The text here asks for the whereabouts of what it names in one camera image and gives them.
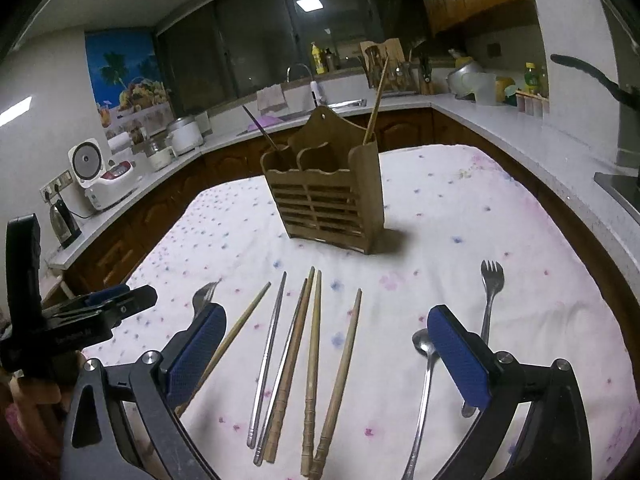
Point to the dark wall outlet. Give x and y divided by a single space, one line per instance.
494 50

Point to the upturned metal pot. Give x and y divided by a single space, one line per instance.
460 80

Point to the metal spoon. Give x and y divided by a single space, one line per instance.
425 345

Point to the carved wooden chopstick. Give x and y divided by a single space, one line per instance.
337 385
312 385
282 410
376 105

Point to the beige dish cloth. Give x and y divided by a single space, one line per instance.
271 97

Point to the white kitchen countertop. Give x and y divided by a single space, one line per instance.
525 135

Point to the metal fork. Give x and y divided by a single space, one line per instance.
204 297
491 280

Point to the purple plastic basin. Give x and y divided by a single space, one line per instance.
265 121

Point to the wooden cutting board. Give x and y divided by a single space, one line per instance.
392 50

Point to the metal chopstick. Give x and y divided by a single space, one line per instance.
267 355
260 127
295 317

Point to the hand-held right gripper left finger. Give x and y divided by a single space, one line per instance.
195 355

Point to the wooden utensil holder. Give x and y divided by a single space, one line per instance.
325 210

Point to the dark glass bottle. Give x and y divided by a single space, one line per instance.
330 60

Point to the white round rice cooker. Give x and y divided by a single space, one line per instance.
184 135

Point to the pink clothing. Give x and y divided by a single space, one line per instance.
20 450

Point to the translucent plastic container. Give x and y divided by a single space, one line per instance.
485 90

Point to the white paper towel roll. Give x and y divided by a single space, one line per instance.
120 142

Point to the small white pot glass lid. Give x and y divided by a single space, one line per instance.
159 157

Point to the dark kitchen window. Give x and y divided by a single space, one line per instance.
240 45

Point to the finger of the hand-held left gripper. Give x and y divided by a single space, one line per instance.
135 299
107 297

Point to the plain wooden chopstick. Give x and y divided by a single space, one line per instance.
240 325

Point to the wall socket panel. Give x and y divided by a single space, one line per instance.
56 186

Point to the knife block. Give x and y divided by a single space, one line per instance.
426 77

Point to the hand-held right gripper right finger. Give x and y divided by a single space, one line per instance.
457 355

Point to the tropical fruit wall poster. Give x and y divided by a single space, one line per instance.
125 70

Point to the yellow oil bottle green cap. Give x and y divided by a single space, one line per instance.
534 80

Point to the yellow detergent bottle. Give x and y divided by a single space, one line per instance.
317 60

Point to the steel cooktop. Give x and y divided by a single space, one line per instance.
620 190

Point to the yellow plastic container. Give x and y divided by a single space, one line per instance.
504 89

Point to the steel kitchen sink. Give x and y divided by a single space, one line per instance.
345 105

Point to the steel electric kettle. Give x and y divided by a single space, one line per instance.
64 225

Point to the chrome faucet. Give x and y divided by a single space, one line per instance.
300 67

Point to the person's left hand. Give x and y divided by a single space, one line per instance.
72 375

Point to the dark wooden base cabinets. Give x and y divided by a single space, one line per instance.
235 160

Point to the floral tablecloth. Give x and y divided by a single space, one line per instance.
450 220

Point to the white soap dispenser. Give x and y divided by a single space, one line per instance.
316 92

